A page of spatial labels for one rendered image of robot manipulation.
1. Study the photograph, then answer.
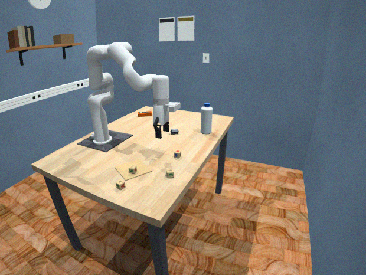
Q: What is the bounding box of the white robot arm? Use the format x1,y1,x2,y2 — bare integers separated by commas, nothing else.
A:
86,42,181,145

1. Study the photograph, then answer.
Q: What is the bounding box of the small wooden letter block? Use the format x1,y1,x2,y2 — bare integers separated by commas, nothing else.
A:
174,150,181,158

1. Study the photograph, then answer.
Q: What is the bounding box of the white bottle with blue cap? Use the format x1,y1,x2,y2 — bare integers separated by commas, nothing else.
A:
200,103,213,134

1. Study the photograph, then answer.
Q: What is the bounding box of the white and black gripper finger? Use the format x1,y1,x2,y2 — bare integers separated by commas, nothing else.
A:
163,121,169,132
153,117,162,139

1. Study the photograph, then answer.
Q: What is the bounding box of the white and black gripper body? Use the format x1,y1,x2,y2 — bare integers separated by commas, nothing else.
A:
153,104,169,126

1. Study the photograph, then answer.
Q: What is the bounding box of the tan square mat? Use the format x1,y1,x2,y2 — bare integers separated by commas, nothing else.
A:
115,159,152,181

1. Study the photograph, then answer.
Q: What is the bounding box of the small cream letter block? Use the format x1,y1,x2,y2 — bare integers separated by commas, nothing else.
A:
166,169,174,178
128,165,137,174
116,179,126,190

